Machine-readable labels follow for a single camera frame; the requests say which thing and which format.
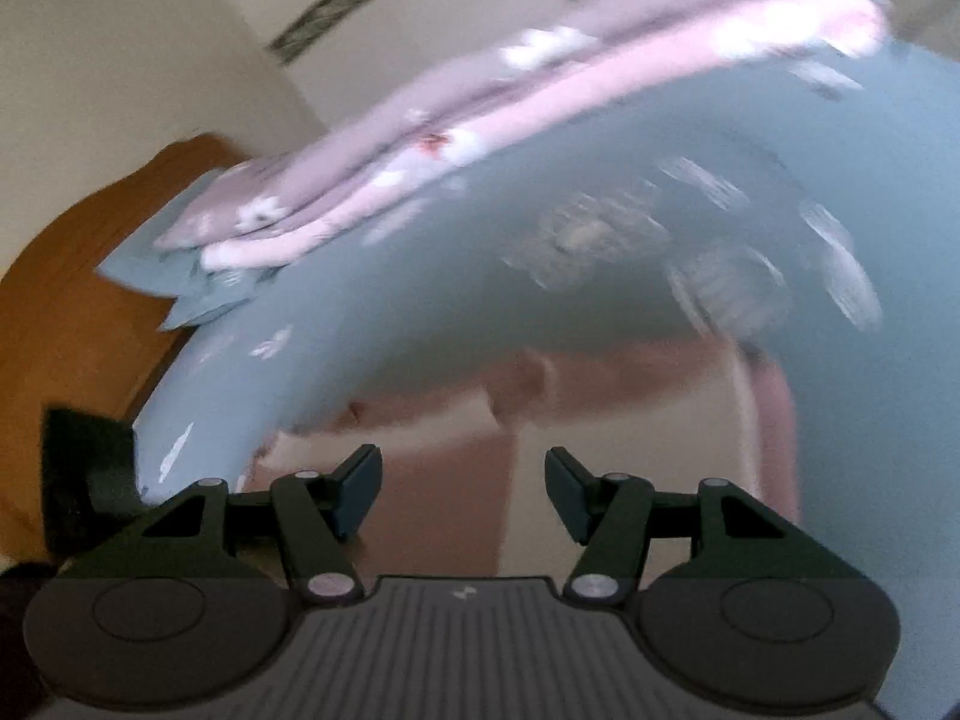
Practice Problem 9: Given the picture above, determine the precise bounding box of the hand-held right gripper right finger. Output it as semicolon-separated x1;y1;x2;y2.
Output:
544;446;788;605

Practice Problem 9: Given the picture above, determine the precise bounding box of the pink and white sweater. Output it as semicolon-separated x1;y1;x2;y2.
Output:
251;337;802;578

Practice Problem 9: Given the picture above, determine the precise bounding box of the pink floral quilt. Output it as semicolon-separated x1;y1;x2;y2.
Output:
154;0;898;272

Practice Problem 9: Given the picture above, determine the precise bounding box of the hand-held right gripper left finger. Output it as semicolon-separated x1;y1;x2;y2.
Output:
142;444;384;605

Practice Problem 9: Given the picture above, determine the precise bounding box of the wooden headboard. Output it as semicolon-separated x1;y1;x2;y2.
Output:
0;133;252;563

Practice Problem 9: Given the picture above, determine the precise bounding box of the blue pillow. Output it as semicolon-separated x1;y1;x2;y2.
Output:
97;165;280;333

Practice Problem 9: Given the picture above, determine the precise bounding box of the black patterned wall strip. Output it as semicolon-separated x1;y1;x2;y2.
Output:
268;0;451;65

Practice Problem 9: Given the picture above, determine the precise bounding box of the black block-shaped object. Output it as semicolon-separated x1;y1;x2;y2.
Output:
41;405;145;563

